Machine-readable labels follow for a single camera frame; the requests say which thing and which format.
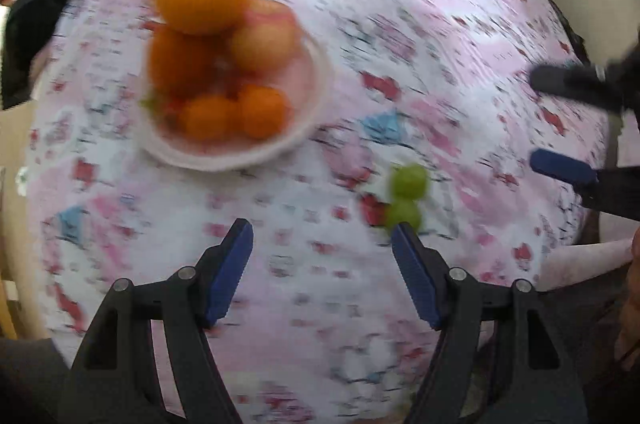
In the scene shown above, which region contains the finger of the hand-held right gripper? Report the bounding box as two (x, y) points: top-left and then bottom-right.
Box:
(529, 63), (626, 112)
(529, 148), (640, 222)

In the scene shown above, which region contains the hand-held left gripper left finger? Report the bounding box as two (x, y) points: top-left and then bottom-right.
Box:
(62, 218), (255, 424)

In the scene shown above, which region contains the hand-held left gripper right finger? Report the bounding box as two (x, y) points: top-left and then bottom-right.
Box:
(391, 221), (588, 424)

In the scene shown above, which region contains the green grape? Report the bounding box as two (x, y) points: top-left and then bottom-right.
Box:
(389, 163), (431, 202)
(384, 199), (423, 231)

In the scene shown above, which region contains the small mandarin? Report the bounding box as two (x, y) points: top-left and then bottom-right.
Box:
(235, 84), (293, 140)
(178, 94), (241, 142)

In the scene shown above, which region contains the pink white plate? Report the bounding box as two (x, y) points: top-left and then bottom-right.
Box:
(137, 32), (335, 172)

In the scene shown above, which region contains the red cherry tomato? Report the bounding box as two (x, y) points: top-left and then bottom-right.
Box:
(157, 97), (188, 121)

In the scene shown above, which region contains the large round orange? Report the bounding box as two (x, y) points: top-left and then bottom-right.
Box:
(148, 22), (236, 101)

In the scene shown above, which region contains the red yellow apple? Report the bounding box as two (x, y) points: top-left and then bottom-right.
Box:
(229, 0), (302, 78)

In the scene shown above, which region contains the person's right hand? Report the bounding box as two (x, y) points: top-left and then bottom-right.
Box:
(616, 227), (640, 372)

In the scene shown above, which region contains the pink cartoon printed blanket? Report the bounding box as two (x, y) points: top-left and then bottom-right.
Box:
(22, 0), (613, 424)

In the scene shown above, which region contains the black cloth with zigzag edge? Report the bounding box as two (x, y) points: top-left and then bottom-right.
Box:
(0, 0), (82, 111)

